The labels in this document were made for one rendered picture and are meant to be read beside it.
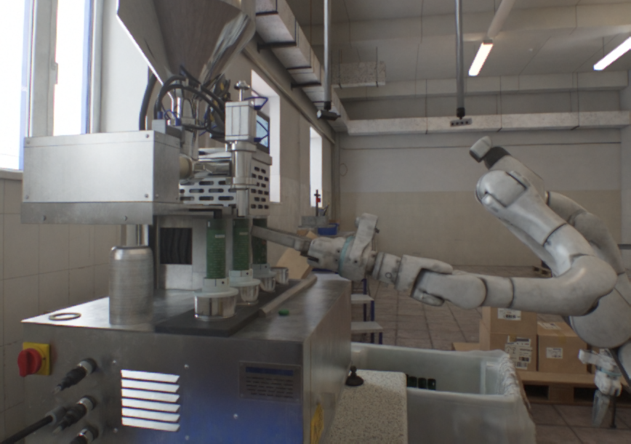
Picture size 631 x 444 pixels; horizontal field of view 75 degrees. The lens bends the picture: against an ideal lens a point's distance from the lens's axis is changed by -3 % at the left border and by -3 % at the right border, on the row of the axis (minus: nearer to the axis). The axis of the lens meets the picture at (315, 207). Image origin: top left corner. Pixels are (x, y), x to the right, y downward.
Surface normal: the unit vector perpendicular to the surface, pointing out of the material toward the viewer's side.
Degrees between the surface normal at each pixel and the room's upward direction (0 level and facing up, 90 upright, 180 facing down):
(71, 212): 90
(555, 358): 90
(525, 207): 77
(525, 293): 81
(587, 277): 51
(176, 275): 90
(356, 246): 60
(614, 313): 88
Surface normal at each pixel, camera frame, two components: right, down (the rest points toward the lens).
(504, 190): -0.53, -0.25
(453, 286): -0.16, -0.07
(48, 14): 0.98, 0.00
